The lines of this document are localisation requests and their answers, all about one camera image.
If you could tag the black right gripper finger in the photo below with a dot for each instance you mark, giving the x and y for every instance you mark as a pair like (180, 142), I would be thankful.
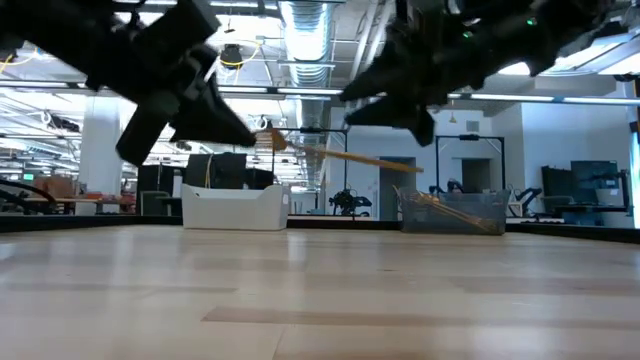
(375, 82)
(385, 115)

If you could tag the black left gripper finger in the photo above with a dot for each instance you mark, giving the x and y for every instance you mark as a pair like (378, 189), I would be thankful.
(145, 132)
(215, 122)

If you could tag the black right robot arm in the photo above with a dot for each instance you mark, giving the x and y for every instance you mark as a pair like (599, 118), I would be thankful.
(560, 25)

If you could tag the black background robot arm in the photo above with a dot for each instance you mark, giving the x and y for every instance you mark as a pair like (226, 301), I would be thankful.
(347, 202)

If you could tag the narrow black cabinet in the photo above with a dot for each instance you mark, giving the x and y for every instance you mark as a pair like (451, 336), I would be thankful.
(150, 180)

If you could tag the wide black cabinet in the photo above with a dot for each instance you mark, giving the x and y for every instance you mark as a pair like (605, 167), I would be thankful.
(225, 172)

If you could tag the white square column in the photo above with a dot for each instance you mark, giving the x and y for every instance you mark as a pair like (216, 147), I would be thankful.
(97, 175)

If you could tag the black ceiling-hung device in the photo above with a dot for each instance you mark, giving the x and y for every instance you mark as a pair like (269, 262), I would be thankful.
(231, 55)

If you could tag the grey-green chair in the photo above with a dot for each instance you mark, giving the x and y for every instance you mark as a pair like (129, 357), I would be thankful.
(155, 202)

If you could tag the long ceiling light strip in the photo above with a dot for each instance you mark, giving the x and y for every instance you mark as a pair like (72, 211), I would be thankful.
(550, 98)
(280, 91)

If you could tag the grey door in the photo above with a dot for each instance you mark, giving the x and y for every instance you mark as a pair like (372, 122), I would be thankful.
(395, 190)
(477, 172)

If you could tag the white plastic bin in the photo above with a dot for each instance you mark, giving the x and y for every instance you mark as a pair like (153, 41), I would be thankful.
(235, 212)

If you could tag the person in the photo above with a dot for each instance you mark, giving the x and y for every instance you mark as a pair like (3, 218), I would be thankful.
(455, 186)

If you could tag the brown cardboard box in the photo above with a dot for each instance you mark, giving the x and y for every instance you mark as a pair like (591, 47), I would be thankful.
(55, 187)

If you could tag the green exit sign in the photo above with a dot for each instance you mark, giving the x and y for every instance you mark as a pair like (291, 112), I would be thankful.
(28, 176)

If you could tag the translucent grey plastic bin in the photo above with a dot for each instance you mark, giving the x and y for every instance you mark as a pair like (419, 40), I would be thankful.
(475, 220)

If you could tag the dark computer monitor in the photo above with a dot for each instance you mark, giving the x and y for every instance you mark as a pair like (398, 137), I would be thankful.
(595, 180)

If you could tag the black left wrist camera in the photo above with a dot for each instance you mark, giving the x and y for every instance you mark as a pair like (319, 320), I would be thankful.
(180, 22)

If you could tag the silver spiral air duct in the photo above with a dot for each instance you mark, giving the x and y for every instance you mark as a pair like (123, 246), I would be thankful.
(306, 40)

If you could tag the black gantry frame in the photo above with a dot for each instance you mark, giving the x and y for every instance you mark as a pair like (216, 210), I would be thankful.
(470, 137)

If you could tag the black aluminium rig frame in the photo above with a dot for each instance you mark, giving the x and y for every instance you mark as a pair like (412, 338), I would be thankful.
(620, 235)

